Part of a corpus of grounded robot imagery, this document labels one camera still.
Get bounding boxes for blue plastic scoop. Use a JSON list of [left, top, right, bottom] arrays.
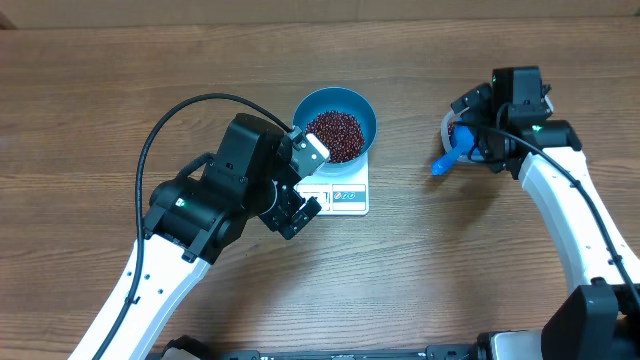
[[431, 124, 483, 176]]

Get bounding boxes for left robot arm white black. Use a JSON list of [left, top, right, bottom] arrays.
[[71, 113, 330, 359]]

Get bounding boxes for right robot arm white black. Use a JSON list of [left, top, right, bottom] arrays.
[[432, 66, 639, 359]]

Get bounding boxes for white digital kitchen scale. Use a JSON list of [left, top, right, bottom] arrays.
[[296, 154, 370, 216]]

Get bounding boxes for red beans in bowl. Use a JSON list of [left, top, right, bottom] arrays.
[[306, 110, 365, 163]]

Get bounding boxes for teal blue bowl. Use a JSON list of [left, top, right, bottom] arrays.
[[293, 87, 378, 176]]

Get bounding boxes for clear plastic container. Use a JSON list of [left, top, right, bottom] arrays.
[[440, 110, 483, 164]]

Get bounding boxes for red adzuki beans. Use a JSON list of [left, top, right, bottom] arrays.
[[447, 122, 455, 142]]

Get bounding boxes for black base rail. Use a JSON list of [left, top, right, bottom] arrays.
[[149, 330, 544, 360]]

